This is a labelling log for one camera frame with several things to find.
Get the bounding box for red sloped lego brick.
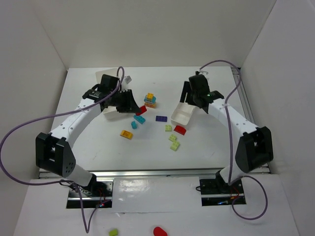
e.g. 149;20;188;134
135;105;147;116

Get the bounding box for white divided container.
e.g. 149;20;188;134
95;67;128;121
171;102;196;126

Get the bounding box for lime green lego brick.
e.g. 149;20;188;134
165;125;172;132
168;134;177;142

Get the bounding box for red curved lego brick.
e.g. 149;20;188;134
174;125;187;136

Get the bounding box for pale green lego brick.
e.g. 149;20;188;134
170;141;180;151

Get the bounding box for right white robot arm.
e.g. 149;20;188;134
180;74;274;186

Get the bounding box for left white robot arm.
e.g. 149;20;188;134
35;74;140;195

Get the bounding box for long teal lego brick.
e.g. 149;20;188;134
134;115;146;124

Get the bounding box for small teal lego brick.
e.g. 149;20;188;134
131;121;138;129

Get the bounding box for stacked multicolour lego tower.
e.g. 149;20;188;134
144;93;157;108

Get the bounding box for orange lego brick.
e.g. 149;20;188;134
120;130;133;140

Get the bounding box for purple lego plate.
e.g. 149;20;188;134
156;116;167;122

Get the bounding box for green lego outside workspace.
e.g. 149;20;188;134
108;229;119;236

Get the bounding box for red object at edge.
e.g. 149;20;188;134
153;227;168;236

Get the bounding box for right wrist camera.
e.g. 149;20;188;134
195;70;209;77

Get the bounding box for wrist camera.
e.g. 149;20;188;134
195;70;209;77
124;76;132;84

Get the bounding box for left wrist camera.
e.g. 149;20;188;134
124;76;132;84

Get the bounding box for aluminium rail right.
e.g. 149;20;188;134
231;68;256;123

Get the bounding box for aluminium rail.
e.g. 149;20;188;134
231;68;256;123
38;167;271;179

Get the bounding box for aluminium rail front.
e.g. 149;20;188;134
38;167;271;179

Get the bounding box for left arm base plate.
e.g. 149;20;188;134
66;179;114;209

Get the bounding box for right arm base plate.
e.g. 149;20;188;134
195;179;246;207

